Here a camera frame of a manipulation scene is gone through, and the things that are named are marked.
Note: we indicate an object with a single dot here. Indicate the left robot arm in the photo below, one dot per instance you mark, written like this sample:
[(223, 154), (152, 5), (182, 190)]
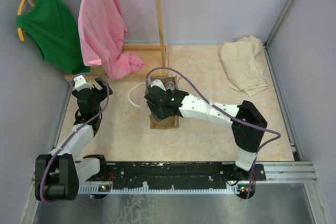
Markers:
[(57, 174)]

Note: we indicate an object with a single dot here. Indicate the green tank top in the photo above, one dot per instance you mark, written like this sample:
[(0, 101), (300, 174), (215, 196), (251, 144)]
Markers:
[(51, 25)]

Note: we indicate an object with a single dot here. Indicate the aluminium frame rail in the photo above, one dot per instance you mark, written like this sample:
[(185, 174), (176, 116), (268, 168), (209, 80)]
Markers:
[(286, 172)]

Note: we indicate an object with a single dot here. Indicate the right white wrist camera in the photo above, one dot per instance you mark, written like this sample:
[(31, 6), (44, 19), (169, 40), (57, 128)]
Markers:
[(157, 83)]

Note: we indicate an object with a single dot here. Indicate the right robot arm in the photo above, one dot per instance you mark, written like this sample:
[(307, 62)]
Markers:
[(244, 119)]

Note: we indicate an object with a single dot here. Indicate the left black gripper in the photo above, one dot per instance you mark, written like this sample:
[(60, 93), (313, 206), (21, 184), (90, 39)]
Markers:
[(101, 93)]

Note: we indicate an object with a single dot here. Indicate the pink t-shirt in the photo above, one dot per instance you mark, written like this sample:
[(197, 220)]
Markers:
[(102, 31)]

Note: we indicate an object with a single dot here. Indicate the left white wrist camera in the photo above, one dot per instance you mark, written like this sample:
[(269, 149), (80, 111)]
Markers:
[(81, 83)]

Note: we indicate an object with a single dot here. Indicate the purple soda can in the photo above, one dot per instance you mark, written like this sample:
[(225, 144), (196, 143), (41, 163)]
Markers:
[(170, 85)]

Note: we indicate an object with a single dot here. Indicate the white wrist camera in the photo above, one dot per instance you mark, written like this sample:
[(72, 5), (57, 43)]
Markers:
[(157, 83), (81, 83)]

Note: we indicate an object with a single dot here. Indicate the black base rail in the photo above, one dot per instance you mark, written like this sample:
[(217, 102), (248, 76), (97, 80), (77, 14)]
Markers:
[(173, 178)]

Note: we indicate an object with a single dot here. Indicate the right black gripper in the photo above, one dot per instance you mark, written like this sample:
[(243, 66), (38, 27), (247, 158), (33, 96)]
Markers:
[(158, 115)]

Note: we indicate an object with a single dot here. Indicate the wooden clothes rack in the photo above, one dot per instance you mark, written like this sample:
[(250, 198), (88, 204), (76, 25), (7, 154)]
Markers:
[(153, 55)]

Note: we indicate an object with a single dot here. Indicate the beige folded cloth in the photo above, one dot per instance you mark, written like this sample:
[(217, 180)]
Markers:
[(242, 68)]

